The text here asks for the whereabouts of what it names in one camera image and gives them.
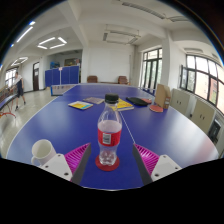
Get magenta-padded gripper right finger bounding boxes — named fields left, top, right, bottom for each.
left=131, top=142, right=183, bottom=186

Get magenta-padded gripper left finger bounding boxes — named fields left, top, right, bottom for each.
left=39, top=142, right=92, bottom=185

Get clear red-labelled water bottle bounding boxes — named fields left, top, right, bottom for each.
left=97, top=93, right=123, bottom=167

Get white mug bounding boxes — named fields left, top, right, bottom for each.
left=30, top=139, right=58, bottom=167

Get yellow and blue book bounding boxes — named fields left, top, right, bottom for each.
left=67, top=100, right=94, bottom=111

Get brown cardboard box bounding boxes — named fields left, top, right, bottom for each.
left=154, top=83, right=172, bottom=110

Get black zip case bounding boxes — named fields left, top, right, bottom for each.
left=125, top=96, right=149, bottom=107

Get grey patterned book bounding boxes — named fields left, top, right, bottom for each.
left=82, top=96, right=105, bottom=105

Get blue-framed low barrier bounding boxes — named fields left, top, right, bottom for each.
left=50, top=83, right=77, bottom=97

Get blue red-legged tennis table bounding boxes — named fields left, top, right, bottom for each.
left=0, top=88, right=18, bottom=119

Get person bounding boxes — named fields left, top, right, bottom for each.
left=12, top=71, right=27, bottom=112

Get blue partition screens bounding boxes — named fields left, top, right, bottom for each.
left=44, top=65, right=81, bottom=88

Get dark brown door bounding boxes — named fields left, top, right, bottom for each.
left=32, top=61, right=41, bottom=92

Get large black-framed window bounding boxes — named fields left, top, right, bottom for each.
left=179, top=54, right=224, bottom=114

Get brown armchair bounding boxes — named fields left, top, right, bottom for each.
left=86, top=75, right=99, bottom=84
left=117, top=75, right=129, bottom=85

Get black-framed glass door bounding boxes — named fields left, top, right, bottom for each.
left=140, top=48, right=163, bottom=93

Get small bright window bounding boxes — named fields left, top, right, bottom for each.
left=4, top=67, right=18, bottom=88

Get ceiling strip lights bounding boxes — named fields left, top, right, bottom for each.
left=9, top=20, right=68, bottom=67

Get ceiling air conditioner unit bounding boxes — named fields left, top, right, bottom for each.
left=102, top=23, right=141, bottom=45

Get long ceiling air vent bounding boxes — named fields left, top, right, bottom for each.
left=119, top=0, right=188, bottom=23

